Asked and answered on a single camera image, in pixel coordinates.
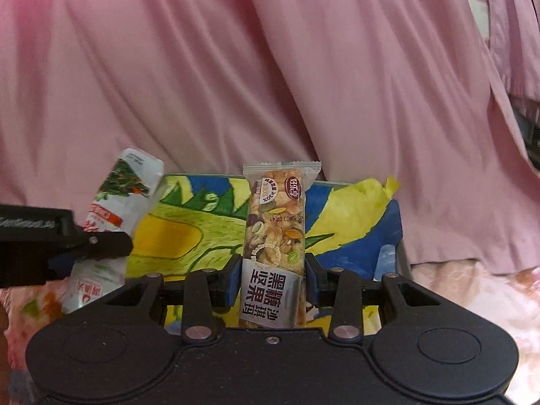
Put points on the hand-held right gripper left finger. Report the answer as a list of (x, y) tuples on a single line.
[(234, 280)]

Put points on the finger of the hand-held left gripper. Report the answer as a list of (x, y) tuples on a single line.
[(105, 244)]

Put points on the pink blanket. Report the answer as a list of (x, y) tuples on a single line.
[(253, 71)]

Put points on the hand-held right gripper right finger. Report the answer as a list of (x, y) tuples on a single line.
[(311, 280)]

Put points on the grey metal tray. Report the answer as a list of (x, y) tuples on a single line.
[(403, 261)]

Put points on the painted paper tray liner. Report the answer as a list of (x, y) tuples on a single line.
[(177, 228)]

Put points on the dark grey object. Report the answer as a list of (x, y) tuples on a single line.
[(529, 135)]

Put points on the white packet with green print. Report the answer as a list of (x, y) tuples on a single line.
[(126, 194)]

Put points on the clear nut bar packet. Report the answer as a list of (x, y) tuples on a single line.
[(274, 219)]

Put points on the floral bed sheet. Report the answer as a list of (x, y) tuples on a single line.
[(485, 299)]

